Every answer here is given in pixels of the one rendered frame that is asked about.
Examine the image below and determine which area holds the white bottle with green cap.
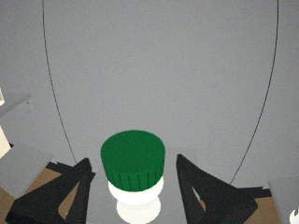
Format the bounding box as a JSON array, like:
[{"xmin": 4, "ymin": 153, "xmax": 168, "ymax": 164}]
[{"xmin": 100, "ymin": 130, "xmax": 165, "ymax": 224}]

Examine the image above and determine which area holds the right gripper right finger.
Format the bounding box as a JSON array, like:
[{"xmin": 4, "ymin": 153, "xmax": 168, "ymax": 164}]
[{"xmin": 176, "ymin": 154, "xmax": 258, "ymax": 224}]

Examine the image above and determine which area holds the clear glass bottle with yellow cap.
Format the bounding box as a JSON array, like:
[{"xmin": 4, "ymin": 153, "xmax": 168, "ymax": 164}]
[{"xmin": 0, "ymin": 89, "xmax": 5, "ymax": 108}]

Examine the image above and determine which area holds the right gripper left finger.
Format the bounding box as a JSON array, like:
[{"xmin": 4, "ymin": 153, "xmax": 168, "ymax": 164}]
[{"xmin": 9, "ymin": 158, "xmax": 92, "ymax": 224}]

